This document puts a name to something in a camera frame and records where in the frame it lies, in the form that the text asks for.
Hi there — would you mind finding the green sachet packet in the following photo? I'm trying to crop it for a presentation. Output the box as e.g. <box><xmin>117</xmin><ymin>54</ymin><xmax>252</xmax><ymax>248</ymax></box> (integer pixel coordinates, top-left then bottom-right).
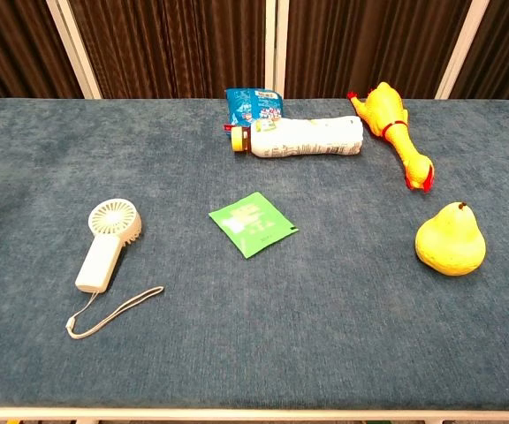
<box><xmin>208</xmin><ymin>191</ymin><xmax>300</xmax><ymax>260</ymax></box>

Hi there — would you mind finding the white handheld fan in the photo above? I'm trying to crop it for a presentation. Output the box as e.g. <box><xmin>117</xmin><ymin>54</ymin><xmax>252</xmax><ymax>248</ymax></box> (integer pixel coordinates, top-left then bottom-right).
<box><xmin>65</xmin><ymin>198</ymin><xmax>165</xmax><ymax>340</ymax></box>

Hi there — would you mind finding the white upright screen post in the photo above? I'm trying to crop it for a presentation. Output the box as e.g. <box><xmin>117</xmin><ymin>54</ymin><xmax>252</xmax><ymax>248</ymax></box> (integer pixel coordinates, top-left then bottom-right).
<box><xmin>263</xmin><ymin>0</ymin><xmax>290</xmax><ymax>99</ymax></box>

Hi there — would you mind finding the white slanted screen post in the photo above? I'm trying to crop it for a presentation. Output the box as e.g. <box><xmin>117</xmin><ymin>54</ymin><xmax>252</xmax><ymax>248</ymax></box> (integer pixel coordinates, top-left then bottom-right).
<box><xmin>434</xmin><ymin>0</ymin><xmax>490</xmax><ymax>101</ymax></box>
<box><xmin>45</xmin><ymin>0</ymin><xmax>103</xmax><ymax>100</ymax></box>

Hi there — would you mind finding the blue table cloth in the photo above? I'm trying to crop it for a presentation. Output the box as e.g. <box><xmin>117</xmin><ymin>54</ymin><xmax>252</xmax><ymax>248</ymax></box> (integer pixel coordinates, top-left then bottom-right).
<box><xmin>0</xmin><ymin>97</ymin><xmax>509</xmax><ymax>410</ymax></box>

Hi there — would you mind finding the white table frame rail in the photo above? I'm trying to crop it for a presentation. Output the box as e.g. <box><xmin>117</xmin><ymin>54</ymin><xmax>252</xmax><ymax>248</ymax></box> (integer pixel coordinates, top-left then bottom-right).
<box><xmin>0</xmin><ymin>405</ymin><xmax>509</xmax><ymax>424</ymax></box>

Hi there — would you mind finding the blue snack bag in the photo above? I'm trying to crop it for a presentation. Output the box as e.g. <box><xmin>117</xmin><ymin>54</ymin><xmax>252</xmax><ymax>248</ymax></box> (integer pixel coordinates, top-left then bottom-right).
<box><xmin>223</xmin><ymin>87</ymin><xmax>285</xmax><ymax>133</ymax></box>

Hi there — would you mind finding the brown pleated curtain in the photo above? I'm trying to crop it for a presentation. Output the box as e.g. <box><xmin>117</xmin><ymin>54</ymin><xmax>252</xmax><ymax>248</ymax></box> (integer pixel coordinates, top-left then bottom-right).
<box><xmin>0</xmin><ymin>0</ymin><xmax>509</xmax><ymax>111</ymax></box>

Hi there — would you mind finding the white bottle with yellow cap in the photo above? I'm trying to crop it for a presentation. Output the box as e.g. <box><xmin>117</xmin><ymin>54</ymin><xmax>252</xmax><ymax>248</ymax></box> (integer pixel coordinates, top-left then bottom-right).
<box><xmin>231</xmin><ymin>115</ymin><xmax>365</xmax><ymax>159</ymax></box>

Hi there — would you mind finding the yellow rubber chicken toy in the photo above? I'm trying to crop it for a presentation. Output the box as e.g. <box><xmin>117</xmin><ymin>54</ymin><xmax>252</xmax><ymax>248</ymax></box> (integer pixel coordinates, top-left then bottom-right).
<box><xmin>346</xmin><ymin>81</ymin><xmax>436</xmax><ymax>193</ymax></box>

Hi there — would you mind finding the yellow pear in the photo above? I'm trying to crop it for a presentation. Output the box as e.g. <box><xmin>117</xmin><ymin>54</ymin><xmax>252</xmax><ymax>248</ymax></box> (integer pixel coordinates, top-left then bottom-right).
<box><xmin>414</xmin><ymin>201</ymin><xmax>487</xmax><ymax>277</ymax></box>

